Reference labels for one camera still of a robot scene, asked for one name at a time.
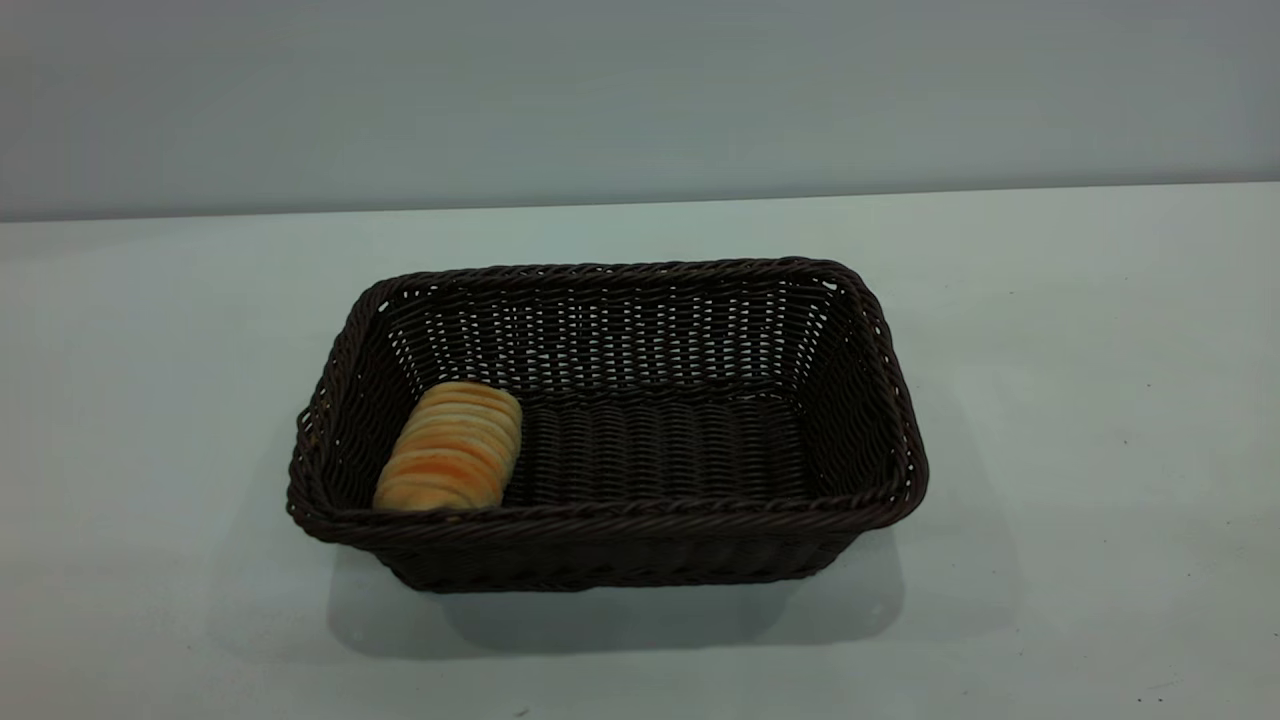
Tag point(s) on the ridged golden bread roll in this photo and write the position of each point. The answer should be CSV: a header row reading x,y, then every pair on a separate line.
x,y
455,450

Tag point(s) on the dark brown woven basket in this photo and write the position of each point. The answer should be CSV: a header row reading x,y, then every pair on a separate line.
x,y
660,450

